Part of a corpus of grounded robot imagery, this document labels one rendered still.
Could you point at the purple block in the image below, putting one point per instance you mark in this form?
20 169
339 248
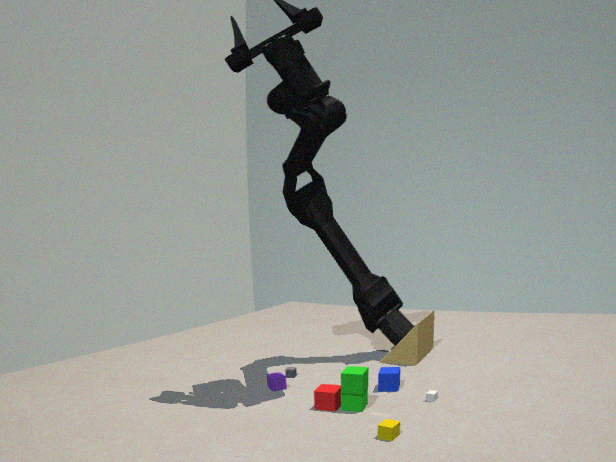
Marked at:
276 381

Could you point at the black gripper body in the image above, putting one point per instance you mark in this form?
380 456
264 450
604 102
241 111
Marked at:
284 53

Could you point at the small white block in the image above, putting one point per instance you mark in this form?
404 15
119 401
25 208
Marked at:
431 396

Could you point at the green block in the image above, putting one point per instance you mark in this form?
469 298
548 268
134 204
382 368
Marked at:
354 380
354 402

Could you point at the blue block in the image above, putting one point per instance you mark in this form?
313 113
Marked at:
389 379

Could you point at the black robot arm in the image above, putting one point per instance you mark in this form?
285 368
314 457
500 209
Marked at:
302 97

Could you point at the red block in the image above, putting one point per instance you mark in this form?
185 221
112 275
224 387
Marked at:
327 397

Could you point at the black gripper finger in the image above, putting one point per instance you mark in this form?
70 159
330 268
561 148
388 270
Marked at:
239 41
290 11

